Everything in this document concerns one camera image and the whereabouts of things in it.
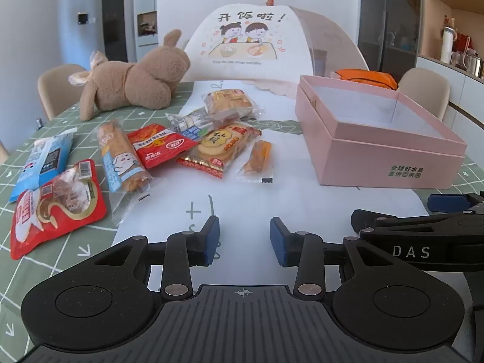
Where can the round cracker packet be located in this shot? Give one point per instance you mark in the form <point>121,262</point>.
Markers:
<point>215,147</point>

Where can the cartoon print food cover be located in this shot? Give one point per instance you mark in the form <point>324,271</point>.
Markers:
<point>245,45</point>

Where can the dark door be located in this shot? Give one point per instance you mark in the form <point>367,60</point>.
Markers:
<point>113,19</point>

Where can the built-in wall niche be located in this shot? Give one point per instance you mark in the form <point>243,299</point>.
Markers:
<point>146,28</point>

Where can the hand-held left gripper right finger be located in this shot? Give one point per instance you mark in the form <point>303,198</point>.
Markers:
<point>278,242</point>

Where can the blue packet with black label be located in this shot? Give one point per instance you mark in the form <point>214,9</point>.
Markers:
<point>56,158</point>

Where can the pink cardboard box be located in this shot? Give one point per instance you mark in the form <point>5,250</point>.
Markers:
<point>378,158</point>

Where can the steel kettle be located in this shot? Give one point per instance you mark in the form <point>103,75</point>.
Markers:
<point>470,62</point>

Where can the clear packet with blue label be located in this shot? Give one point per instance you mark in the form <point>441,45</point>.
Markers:
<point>189,126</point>

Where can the brown plush rabbit toy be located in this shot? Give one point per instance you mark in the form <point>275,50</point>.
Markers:
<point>132,83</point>

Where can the red spicy strip packet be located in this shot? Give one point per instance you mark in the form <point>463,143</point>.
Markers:
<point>158,145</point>

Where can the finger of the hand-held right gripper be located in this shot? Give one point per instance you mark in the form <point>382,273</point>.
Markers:
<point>368,221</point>
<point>446,202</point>

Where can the dark glass cabinet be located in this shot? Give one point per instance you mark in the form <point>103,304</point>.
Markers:
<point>385,15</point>

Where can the beige chair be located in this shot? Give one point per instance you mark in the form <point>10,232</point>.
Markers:
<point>60,87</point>
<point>423,90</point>

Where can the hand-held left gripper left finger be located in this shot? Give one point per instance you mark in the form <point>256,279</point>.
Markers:
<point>211,240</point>

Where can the wooden wall shelf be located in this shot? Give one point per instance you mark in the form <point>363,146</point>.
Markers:
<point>435,15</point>

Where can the white thermos bottle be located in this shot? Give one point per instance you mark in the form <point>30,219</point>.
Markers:
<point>447,45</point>

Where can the orange pouch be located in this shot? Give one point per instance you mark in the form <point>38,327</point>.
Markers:
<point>363,76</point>

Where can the bread roll packet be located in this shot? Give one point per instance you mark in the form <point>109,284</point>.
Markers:
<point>121,158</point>

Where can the large red pouch with window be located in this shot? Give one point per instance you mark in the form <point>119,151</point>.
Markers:
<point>56,215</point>

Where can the small orange snack packet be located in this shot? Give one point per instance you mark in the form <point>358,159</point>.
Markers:
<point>257,157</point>

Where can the white counter cabinet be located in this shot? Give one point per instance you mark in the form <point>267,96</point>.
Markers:
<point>465,90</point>

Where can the blue packet with brown bar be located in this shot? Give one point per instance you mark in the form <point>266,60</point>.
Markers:
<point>22,181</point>

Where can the clear biscuit packet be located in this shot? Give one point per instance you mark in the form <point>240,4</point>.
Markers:
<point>227,104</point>

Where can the black wall switch panel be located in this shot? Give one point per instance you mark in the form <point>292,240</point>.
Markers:
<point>82,18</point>

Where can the green and white checked tablecloth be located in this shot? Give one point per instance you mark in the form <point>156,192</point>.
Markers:
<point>37,279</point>

